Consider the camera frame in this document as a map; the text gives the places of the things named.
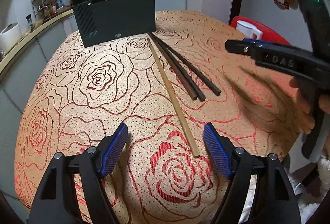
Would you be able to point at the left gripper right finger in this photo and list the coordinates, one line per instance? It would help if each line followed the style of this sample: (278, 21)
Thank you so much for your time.
(274, 199)

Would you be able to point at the red chair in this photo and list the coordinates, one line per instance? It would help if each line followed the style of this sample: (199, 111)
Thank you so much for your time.
(268, 34)

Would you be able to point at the dark green utensil holder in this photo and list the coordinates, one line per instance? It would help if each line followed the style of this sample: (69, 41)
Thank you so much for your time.
(99, 21)

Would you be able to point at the white rice cooker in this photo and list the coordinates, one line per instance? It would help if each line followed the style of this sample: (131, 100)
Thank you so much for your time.
(10, 36)

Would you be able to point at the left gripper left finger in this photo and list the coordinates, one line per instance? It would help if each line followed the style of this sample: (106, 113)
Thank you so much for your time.
(56, 200)

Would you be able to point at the brown wooden chopstick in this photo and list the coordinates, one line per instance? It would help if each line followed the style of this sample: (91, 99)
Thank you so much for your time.
(185, 127)

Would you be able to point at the black chopstick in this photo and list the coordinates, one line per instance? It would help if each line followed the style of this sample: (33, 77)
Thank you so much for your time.
(209, 83)

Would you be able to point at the rose pattern tablecloth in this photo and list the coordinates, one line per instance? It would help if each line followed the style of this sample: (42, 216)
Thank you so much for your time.
(255, 109)

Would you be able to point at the dark wooden chopstick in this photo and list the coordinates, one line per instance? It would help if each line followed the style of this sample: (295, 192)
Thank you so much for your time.
(176, 70)

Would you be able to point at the white electric kettle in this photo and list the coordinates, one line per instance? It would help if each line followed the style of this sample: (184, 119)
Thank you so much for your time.
(249, 30)

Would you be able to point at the person's right hand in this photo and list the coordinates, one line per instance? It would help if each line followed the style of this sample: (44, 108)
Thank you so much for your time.
(307, 122)

